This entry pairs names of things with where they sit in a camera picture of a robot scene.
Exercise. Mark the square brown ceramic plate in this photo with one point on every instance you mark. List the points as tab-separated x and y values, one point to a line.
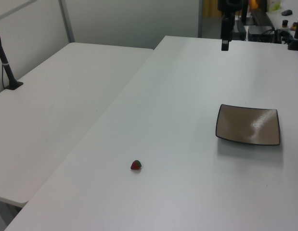
247	125

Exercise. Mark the black power adapter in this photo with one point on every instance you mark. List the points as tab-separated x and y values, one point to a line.
239	30

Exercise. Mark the orange object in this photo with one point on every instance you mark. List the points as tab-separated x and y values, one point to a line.
253	4

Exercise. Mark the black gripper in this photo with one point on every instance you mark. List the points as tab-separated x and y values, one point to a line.
229	7

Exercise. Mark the black keyboard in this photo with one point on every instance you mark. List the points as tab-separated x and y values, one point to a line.
262	17

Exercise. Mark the black electronics box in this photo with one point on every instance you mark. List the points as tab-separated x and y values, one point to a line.
260	33

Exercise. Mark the black clamp mount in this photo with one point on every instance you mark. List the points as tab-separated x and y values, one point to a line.
294	39

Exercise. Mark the black camera stand pole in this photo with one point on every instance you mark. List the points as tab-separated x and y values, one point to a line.
5	65

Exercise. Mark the black computer mouse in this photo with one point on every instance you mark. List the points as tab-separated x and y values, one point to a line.
286	12

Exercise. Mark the grey metal partition post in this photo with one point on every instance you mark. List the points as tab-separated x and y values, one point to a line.
67	21

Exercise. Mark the red strawberry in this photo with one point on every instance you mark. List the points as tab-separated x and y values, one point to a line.
136	165

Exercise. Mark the yellow panel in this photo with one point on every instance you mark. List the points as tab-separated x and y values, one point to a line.
211	8

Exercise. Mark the grey metal frame post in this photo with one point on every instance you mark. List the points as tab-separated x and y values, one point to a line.
200	18

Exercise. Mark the green white carton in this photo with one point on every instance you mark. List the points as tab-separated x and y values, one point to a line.
274	4

